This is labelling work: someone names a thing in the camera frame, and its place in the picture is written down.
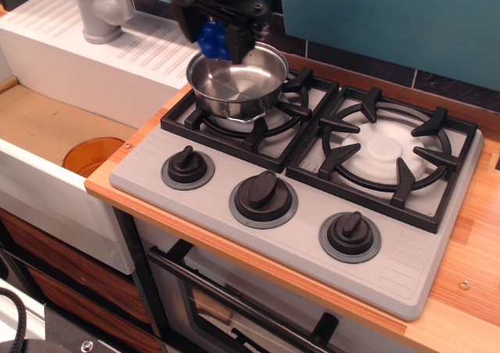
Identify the stainless steel pan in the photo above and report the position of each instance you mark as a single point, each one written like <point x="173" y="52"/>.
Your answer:
<point x="241" y="92"/>

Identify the black middle stove knob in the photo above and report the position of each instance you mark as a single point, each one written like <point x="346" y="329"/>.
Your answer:
<point x="264" y="201"/>

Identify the black stove knob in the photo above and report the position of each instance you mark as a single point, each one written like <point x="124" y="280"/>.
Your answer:
<point x="187" y="170"/>
<point x="350" y="237"/>
<point x="264" y="201"/>

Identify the oven door with black handle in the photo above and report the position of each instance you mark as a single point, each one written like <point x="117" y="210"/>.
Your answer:
<point x="249" y="315"/>

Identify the wooden drawer fronts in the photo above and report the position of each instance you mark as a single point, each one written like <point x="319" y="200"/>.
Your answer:
<point x="101" y="298"/>

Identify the black right stove knob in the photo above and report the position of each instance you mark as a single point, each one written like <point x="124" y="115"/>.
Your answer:
<point x="350" y="237"/>

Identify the white toy sink unit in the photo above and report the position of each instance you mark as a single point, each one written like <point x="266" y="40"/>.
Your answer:
<point x="57" y="90"/>

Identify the black burner grate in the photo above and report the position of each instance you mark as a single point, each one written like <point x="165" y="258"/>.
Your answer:
<point x="407" y="163"/>
<point x="268" y="142"/>

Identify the grey toy faucet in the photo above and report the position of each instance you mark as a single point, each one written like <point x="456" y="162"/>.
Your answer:
<point x="103" y="19"/>

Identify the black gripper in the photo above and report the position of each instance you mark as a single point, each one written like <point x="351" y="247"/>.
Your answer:
<point x="244" y="19"/>

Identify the black left burner grate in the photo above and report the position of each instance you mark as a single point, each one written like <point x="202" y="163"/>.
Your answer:
<point x="268" y="142"/>

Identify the black right burner grate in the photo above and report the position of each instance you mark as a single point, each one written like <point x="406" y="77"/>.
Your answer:
<point x="407" y="163"/>

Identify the black left stove knob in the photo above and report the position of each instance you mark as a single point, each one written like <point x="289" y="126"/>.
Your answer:
<point x="187" y="170"/>

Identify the grey toy stove top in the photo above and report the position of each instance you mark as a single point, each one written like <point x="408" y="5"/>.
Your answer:
<point x="398" y="279"/>

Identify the blue toy blueberry cluster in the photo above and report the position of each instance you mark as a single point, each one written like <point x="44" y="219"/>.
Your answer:
<point x="212" y="41"/>

